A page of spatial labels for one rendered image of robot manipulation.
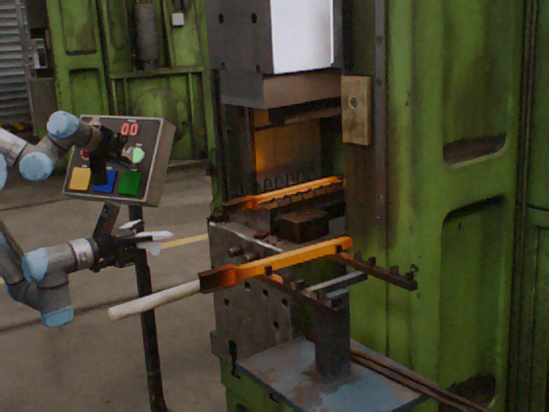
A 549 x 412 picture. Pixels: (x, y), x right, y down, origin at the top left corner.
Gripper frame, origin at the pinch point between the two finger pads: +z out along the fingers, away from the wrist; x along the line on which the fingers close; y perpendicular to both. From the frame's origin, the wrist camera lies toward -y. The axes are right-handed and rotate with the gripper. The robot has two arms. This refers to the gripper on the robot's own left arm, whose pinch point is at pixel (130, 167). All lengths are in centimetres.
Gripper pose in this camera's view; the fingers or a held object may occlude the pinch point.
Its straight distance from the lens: 232.9
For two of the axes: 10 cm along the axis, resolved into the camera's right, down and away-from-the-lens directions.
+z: 4.1, 2.4, 8.8
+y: 1.8, -9.7, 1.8
